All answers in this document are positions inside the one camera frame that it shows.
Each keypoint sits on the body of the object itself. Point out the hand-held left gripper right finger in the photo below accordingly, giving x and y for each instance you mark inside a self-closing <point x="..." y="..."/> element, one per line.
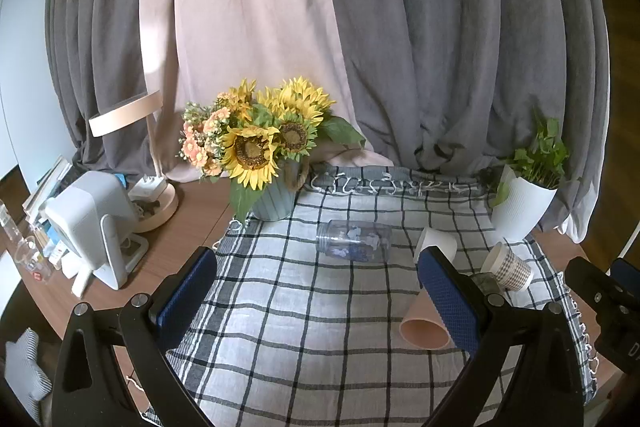
<point x="450" y="302"/>

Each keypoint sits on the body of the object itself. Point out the blue-green ribbed vase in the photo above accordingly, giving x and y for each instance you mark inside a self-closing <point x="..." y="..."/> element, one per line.
<point x="272" y="202"/>

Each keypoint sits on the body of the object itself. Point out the green leafy plant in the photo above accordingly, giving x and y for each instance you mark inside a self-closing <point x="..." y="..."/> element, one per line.
<point x="542" y="157"/>

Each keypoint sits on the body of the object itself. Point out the white charger plug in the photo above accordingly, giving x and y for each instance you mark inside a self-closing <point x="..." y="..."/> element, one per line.
<point x="147" y="188"/>

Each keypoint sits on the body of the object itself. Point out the pink curtain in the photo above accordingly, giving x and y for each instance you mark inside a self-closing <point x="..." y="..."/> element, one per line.
<point x="240" y="7"/>

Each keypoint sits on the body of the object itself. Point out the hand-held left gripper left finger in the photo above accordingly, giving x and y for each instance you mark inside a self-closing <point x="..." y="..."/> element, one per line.
<point x="184" y="299"/>

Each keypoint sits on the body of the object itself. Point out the small grey-green glass cup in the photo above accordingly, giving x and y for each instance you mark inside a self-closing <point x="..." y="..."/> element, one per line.
<point x="484" y="281"/>

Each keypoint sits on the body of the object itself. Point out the grey curtain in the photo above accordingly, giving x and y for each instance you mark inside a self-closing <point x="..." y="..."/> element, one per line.
<point x="450" y="32"/>

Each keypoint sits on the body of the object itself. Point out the plaid paper cup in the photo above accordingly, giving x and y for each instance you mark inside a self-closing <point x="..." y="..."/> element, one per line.
<point x="510" y="269"/>

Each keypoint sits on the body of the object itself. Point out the row of books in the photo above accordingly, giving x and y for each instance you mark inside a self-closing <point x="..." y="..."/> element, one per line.
<point x="47" y="187"/>

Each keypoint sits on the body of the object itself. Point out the clear glass mug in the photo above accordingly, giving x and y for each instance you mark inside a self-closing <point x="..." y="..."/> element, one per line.
<point x="32" y="259"/>

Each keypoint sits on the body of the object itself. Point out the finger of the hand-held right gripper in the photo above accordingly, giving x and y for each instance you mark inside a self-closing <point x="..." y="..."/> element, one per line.
<point x="592" y="284"/>
<point x="627" y="274"/>

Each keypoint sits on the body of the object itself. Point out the plain white paper cup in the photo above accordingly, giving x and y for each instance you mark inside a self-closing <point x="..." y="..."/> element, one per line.
<point x="436" y="238"/>

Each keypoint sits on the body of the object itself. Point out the white desk lamp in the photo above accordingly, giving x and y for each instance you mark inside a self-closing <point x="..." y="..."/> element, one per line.
<point x="127" y="112"/>

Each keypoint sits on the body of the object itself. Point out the black white checked tablecloth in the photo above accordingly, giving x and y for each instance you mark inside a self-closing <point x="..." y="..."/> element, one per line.
<point x="310" y="332"/>

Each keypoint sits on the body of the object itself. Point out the striped star cushion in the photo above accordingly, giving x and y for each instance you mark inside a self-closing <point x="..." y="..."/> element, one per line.
<point x="25" y="372"/>

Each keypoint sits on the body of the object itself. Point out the white desktop appliance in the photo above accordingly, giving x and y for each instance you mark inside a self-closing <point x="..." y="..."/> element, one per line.
<point x="85" y="212"/>

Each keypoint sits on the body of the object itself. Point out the pink paper cup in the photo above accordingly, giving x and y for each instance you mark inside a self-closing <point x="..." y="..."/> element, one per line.
<point x="420" y="327"/>

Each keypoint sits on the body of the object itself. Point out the clear plastic bottle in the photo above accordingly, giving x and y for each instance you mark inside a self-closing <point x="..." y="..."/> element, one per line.
<point x="10" y="224"/>

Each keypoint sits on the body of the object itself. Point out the sunflower bouquet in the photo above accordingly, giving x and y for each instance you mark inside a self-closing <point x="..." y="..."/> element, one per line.
<point x="255" y="142"/>

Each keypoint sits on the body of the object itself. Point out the white ribbed plant pot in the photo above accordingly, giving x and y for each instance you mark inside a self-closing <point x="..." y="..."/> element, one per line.
<point x="520" y="209"/>

